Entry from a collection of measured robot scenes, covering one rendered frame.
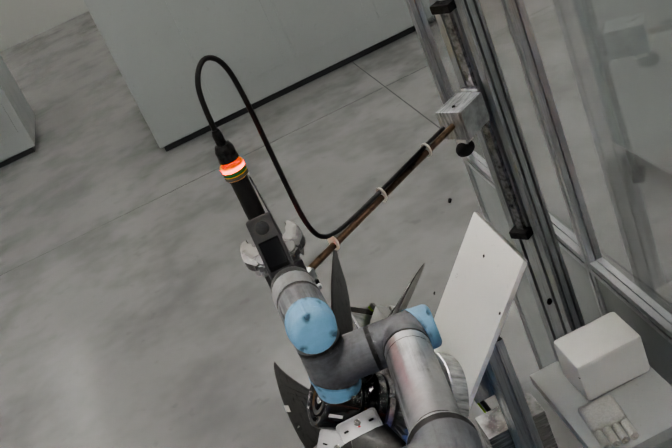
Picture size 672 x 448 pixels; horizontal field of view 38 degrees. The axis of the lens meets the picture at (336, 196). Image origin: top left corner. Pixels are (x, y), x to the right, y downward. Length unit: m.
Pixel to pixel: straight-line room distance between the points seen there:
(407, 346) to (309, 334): 0.15
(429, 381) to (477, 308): 0.74
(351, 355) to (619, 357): 0.94
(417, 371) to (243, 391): 3.07
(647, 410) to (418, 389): 1.03
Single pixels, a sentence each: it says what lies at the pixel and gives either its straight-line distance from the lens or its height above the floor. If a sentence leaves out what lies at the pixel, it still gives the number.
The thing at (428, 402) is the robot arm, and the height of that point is 1.61.
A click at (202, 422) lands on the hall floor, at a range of 4.40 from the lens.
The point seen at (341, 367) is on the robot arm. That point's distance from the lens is 1.56.
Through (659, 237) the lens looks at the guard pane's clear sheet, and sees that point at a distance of 2.10.
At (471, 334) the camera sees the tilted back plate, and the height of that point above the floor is 1.20.
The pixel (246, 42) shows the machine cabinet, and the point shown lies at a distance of 7.32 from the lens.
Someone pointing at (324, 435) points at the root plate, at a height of 1.14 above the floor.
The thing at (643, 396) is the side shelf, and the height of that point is 0.86.
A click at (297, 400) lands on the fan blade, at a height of 1.11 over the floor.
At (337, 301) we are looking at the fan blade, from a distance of 2.17.
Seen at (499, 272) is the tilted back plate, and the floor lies 1.32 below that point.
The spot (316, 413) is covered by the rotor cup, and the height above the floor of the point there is 1.20.
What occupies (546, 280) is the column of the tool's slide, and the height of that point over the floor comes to 1.03.
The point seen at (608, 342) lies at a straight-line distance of 2.35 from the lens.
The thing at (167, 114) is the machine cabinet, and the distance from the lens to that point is 7.36.
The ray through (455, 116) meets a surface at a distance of 2.15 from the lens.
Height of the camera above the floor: 2.44
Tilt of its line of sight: 26 degrees down
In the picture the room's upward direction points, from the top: 24 degrees counter-clockwise
